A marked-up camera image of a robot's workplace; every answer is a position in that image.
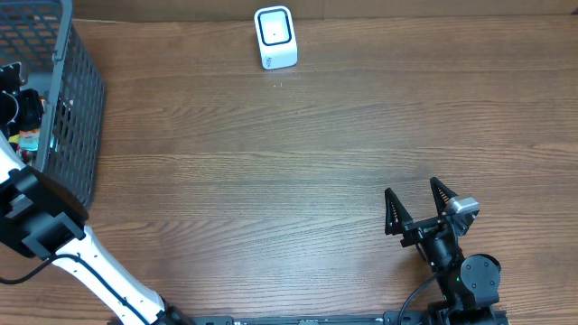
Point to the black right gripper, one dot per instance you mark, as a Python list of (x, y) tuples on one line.
[(422, 227)]

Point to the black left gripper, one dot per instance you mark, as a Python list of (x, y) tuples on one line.
[(12, 108)]

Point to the silver red crinkled wrapper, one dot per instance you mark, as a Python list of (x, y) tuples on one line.
[(25, 156)]

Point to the teal orange tissue pack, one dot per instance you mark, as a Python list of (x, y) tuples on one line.
[(29, 140)]

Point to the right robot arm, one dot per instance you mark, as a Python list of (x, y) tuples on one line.
[(469, 284)]

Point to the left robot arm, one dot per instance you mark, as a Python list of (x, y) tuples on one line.
[(40, 218)]

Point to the white barcode scanner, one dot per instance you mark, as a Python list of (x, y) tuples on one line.
[(276, 37)]

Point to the grey plastic mesh basket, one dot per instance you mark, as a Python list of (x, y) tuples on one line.
[(40, 35)]

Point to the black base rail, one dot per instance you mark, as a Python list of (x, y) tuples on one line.
[(307, 320)]

